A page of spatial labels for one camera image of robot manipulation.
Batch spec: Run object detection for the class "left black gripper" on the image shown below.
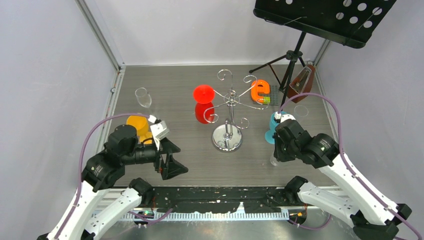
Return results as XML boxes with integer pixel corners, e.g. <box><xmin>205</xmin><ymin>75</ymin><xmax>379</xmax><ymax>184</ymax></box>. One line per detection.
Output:
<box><xmin>124</xmin><ymin>134</ymin><xmax>189</xmax><ymax>177</ymax></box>

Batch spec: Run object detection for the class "blue wine glass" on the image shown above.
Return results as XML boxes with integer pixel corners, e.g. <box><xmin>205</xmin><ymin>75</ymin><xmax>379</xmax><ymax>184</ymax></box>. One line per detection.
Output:
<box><xmin>264</xmin><ymin>111</ymin><xmax>281</xmax><ymax>144</ymax></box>

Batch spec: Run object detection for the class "clear champagne flute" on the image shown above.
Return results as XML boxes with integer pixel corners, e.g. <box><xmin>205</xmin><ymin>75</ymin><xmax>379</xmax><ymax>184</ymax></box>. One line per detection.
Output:
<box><xmin>293</xmin><ymin>105</ymin><xmax>309</xmax><ymax>119</ymax></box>

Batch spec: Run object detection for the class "small clear glass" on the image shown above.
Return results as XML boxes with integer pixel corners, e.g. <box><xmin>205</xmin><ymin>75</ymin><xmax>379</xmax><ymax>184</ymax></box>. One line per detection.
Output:
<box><xmin>270</xmin><ymin>153</ymin><xmax>279</xmax><ymax>167</ymax></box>

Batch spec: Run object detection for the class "yellow wine glass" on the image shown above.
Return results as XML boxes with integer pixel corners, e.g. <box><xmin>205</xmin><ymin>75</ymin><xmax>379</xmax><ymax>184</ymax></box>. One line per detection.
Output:
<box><xmin>126</xmin><ymin>115</ymin><xmax>153</xmax><ymax>144</ymax></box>

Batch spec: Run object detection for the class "chrome wine glass rack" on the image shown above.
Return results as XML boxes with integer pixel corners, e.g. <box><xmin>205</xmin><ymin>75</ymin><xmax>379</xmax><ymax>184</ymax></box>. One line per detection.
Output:
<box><xmin>203</xmin><ymin>69</ymin><xmax>270</xmax><ymax>153</ymax></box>

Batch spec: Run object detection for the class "clear wine glass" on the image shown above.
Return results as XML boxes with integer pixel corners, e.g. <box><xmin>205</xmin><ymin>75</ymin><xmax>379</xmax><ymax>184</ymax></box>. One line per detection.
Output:
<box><xmin>134</xmin><ymin>87</ymin><xmax>155</xmax><ymax>115</ymax></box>

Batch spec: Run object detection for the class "red wine glass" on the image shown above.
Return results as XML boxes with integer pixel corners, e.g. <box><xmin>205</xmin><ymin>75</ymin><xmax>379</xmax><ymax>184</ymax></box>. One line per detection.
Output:
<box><xmin>193</xmin><ymin>84</ymin><xmax>215</xmax><ymax>124</ymax></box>

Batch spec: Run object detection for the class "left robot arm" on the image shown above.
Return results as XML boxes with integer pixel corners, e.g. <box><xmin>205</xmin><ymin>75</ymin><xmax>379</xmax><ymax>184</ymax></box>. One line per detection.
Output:
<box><xmin>38</xmin><ymin>124</ymin><xmax>189</xmax><ymax>240</ymax></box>

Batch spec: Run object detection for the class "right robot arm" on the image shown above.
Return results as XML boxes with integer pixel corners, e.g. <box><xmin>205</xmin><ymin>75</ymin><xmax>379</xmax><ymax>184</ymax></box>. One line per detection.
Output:
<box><xmin>273</xmin><ymin>114</ymin><xmax>412</xmax><ymax>240</ymax></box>

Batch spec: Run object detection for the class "green lego brick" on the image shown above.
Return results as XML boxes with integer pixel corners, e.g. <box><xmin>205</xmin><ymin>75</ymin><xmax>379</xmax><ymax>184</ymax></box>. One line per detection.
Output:
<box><xmin>262</xmin><ymin>96</ymin><xmax>271</xmax><ymax>105</ymax></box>

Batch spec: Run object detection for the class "grey lego baseplate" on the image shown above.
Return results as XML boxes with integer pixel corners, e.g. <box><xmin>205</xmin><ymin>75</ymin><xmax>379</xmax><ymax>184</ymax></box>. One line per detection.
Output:
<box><xmin>252</xmin><ymin>85</ymin><xmax>280</xmax><ymax>106</ymax></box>

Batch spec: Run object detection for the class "brown wooden metronome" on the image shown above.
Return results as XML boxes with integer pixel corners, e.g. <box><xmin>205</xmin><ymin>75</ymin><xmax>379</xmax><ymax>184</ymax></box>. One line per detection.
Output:
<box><xmin>287</xmin><ymin>64</ymin><xmax>316</xmax><ymax>98</ymax></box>

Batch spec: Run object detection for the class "orange letter e toy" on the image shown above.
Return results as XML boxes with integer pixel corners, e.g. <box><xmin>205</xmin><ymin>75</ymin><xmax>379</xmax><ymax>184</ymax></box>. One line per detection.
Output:
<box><xmin>250</xmin><ymin>79</ymin><xmax>271</xmax><ymax>104</ymax></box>

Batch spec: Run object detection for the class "black music stand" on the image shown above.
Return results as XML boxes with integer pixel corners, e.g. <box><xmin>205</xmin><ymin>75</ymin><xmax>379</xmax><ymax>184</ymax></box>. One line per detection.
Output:
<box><xmin>253</xmin><ymin>0</ymin><xmax>395</xmax><ymax>103</ymax></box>

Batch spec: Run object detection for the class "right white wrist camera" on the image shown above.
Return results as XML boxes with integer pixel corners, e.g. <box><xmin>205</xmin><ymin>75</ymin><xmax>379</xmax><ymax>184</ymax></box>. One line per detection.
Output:
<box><xmin>272</xmin><ymin>111</ymin><xmax>295</xmax><ymax>124</ymax></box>

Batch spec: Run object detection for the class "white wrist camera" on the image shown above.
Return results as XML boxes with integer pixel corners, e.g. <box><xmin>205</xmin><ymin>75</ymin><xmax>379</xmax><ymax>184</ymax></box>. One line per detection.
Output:
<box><xmin>150</xmin><ymin>119</ymin><xmax>170</xmax><ymax>151</ymax></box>
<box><xmin>272</xmin><ymin>111</ymin><xmax>295</xmax><ymax>124</ymax></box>

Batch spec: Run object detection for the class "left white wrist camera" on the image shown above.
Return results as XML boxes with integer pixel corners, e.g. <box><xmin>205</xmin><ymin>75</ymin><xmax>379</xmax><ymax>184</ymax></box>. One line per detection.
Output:
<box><xmin>150</xmin><ymin>119</ymin><xmax>170</xmax><ymax>151</ymax></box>

